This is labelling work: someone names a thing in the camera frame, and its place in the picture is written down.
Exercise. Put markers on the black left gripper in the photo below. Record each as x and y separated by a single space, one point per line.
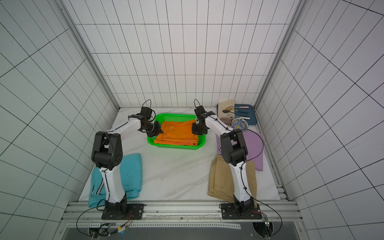
157 131

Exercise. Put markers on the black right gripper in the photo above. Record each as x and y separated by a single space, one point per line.
198 129

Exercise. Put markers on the orange pants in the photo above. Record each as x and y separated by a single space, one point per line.
177 134

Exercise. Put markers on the teal pants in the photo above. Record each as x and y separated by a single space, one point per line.
131 171

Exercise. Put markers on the tan pants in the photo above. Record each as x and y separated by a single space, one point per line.
221 184

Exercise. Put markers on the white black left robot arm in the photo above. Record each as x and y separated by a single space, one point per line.
107 154

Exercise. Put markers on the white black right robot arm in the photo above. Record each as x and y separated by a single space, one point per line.
242 194

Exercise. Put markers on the purple folded pants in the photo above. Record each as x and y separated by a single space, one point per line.
255 150

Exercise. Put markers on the dark metal spoon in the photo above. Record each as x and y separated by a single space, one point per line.
234 112

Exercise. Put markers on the silver spoon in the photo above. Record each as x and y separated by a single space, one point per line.
240 117

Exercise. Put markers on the gold spoon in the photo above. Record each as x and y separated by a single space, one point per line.
232 108

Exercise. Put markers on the blue patterned bowl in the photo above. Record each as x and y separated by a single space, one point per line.
239 124

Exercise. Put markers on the blue tray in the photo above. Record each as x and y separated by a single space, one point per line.
251 114

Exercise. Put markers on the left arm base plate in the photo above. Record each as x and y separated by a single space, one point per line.
123 211

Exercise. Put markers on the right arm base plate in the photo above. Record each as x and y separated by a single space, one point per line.
230 212

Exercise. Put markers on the aluminium frame rail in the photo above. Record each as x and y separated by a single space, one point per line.
157 214

